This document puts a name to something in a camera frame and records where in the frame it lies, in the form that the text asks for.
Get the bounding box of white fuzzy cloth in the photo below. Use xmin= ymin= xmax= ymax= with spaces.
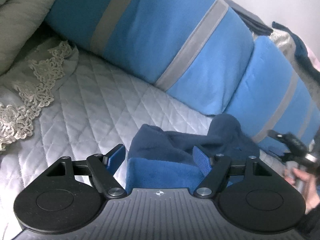
xmin=269 ymin=28 xmax=320 ymax=101

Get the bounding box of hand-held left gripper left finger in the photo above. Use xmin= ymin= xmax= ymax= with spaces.
xmin=46 ymin=144 xmax=127 ymax=199

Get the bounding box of dark grey folded cloth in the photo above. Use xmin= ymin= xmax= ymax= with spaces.
xmin=224 ymin=0 xmax=273 ymax=35

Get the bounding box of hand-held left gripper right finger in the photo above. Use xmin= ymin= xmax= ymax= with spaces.
xmin=192 ymin=145 xmax=274 ymax=199

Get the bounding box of blue fleece jacket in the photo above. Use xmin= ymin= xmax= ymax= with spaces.
xmin=124 ymin=113 xmax=261 ymax=196

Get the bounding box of lace-trimmed grey cloth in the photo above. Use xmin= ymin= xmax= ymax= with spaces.
xmin=0 ymin=40 xmax=80 ymax=151

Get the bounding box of person's right forearm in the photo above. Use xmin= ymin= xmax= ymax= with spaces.
xmin=297 ymin=201 xmax=320 ymax=240

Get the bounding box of blue pillow with grey stripes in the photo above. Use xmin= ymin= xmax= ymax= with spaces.
xmin=44 ymin=0 xmax=256 ymax=117
xmin=224 ymin=36 xmax=320 ymax=151

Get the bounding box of white quilted bedspread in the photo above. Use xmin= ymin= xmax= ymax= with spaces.
xmin=0 ymin=36 xmax=218 ymax=240

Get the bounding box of person's right hand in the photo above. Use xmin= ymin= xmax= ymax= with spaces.
xmin=284 ymin=168 xmax=320 ymax=212

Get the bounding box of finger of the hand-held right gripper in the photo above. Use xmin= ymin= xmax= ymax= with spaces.
xmin=267 ymin=129 xmax=291 ymax=143

